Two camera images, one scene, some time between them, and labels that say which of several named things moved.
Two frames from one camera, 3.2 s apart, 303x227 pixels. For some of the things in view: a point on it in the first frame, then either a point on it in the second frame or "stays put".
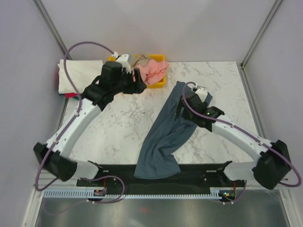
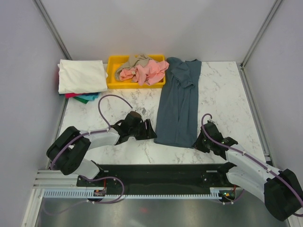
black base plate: (215, 176) stays put
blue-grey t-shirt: (167, 132) -> (177, 119)
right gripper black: (183, 114) -> (197, 144)
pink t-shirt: (153, 72) stays put
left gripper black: (137, 87) -> (147, 134)
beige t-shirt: (143, 59) stays put
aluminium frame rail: (40, 182) stays put
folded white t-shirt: (83, 73) stays put
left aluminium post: (45, 16) stays put
